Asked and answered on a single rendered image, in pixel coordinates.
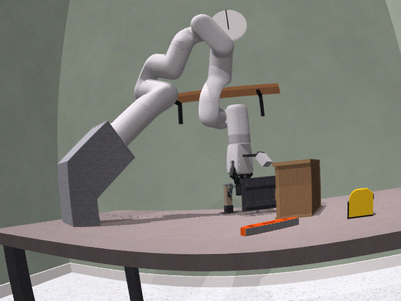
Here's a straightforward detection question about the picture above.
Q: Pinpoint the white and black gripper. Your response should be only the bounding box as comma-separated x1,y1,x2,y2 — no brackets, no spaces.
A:
227,142,253,196

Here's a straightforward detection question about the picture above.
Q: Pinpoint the orange and grey bar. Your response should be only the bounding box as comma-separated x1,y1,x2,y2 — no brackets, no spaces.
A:
241,217,299,236

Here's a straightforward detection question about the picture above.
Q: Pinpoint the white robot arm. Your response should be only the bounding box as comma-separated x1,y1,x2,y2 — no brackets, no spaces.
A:
111,14,251,146

